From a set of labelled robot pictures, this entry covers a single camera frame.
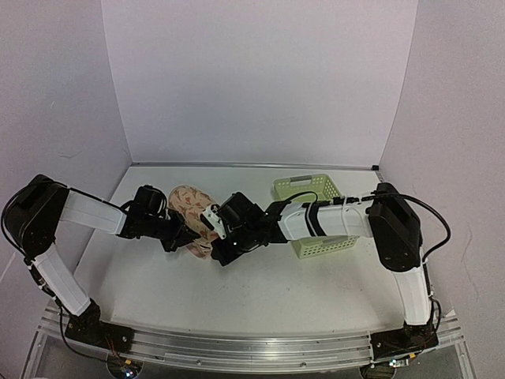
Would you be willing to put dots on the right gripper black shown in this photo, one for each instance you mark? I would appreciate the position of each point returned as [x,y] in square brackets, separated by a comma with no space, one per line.
[223,257]

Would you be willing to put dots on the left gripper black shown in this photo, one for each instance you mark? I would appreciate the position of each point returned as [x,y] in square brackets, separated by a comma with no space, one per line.
[181,231]

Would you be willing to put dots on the floral mesh laundry bag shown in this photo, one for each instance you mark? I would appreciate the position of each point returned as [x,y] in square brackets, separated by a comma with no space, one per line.
[191,202]

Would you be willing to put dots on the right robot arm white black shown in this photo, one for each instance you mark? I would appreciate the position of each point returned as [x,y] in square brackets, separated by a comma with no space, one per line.
[384,216]

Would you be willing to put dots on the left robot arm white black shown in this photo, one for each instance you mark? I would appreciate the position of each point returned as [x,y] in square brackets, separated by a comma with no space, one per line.
[31,218]

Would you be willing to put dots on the light green plastic basket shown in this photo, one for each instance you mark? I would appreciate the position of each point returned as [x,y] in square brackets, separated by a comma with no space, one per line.
[309,188]

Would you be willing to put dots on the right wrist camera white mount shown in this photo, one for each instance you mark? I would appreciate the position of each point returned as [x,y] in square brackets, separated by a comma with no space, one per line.
[213,221]

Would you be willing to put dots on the aluminium front rail frame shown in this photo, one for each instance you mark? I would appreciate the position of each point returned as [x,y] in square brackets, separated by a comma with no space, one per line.
[284,353]

